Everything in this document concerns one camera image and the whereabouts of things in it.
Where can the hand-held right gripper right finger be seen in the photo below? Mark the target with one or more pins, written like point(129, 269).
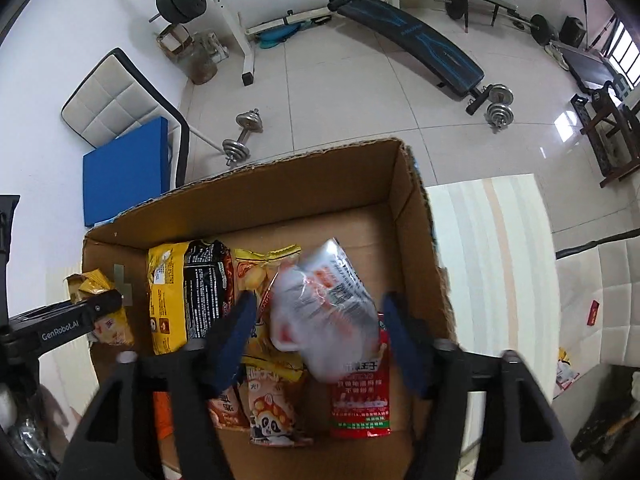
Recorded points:
point(405, 350)

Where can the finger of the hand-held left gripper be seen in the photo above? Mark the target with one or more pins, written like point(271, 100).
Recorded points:
point(105, 306)

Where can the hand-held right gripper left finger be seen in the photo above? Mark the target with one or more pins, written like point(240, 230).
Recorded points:
point(235, 340)

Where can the yellow panda print snack packet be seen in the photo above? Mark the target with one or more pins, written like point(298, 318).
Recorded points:
point(95, 282)

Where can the red green-label snack packet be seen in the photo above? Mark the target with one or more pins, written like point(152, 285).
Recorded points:
point(360, 400)

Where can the yellow black large snack packet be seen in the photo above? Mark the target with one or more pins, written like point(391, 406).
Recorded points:
point(185, 290)

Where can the yellow chips packet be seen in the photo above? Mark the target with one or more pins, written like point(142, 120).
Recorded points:
point(255, 270)

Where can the orange panda print snack packet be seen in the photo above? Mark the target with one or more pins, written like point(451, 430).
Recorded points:
point(275, 410)

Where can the silver white snack packet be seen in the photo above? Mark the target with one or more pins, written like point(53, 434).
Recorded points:
point(330, 305)

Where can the cat print striped pink tablecloth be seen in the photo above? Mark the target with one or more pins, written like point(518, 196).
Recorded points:
point(490, 260)

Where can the blue cushion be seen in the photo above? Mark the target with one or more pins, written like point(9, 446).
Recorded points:
point(127, 170)

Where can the white red fallen snack packet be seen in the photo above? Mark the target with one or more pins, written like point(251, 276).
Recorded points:
point(565, 370)

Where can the small red card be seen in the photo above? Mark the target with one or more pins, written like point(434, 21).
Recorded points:
point(592, 314)

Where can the chrome dumbbell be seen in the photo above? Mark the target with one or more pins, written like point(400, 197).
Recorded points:
point(500, 94)
point(496, 116)
point(242, 137)

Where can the small brown cardboard box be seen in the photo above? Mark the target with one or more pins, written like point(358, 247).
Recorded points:
point(172, 42)

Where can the clear plastic jar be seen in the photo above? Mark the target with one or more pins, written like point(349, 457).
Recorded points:
point(200, 65)

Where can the dark wooden chair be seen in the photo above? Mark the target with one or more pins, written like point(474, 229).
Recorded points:
point(612, 135)

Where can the white barbell rack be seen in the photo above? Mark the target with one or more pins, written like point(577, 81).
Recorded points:
point(235, 30)

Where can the teal exercise equipment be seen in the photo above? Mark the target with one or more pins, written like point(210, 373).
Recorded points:
point(277, 35)

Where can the black blue sit-up bench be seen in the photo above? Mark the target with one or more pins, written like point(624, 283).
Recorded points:
point(415, 35)

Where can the white sneaker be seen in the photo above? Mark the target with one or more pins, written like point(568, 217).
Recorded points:
point(556, 52)

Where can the black treadmill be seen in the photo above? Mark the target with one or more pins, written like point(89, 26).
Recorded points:
point(592, 67)

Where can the short barbell with black plates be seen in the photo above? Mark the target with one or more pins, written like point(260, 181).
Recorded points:
point(455, 2)

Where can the black speaker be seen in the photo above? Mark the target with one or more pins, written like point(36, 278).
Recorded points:
point(572, 31)

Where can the window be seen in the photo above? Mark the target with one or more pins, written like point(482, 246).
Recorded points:
point(627, 45)

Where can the white quilted black-frame chair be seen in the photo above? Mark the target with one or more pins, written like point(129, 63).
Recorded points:
point(110, 100)

